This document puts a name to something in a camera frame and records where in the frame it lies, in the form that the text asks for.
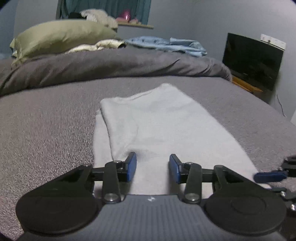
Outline light grey sweatshirt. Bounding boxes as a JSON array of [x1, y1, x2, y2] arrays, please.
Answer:
[[93, 83, 257, 195]]

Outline beige clothes pile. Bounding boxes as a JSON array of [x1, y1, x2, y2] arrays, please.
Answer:
[[68, 9, 118, 30]]

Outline grey bed sheet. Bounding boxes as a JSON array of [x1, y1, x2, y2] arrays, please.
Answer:
[[1, 76, 295, 240]]

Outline wooden tv stand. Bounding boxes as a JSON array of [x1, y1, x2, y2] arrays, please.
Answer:
[[232, 75, 263, 94]]

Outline black television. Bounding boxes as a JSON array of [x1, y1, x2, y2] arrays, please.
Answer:
[[222, 33, 283, 91]]

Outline cream yellow garment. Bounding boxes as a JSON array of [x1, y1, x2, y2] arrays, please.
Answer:
[[65, 39, 126, 54]]

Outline light blue garment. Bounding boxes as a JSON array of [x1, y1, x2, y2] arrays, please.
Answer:
[[125, 36, 207, 57]]

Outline dark grey duvet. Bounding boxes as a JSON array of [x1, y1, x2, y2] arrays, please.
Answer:
[[1, 47, 232, 96]]

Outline olive green pillow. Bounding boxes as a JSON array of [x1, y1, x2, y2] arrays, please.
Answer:
[[11, 19, 117, 64]]

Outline wooden window sill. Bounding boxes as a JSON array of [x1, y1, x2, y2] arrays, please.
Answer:
[[118, 22, 154, 29]]

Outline pink object on sill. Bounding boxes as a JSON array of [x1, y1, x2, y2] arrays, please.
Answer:
[[115, 9, 141, 24]]

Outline teal curtain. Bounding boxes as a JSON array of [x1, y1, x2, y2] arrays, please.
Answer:
[[56, 0, 151, 25]]

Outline white wall socket box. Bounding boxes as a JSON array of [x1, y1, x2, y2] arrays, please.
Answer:
[[260, 34, 287, 50]]

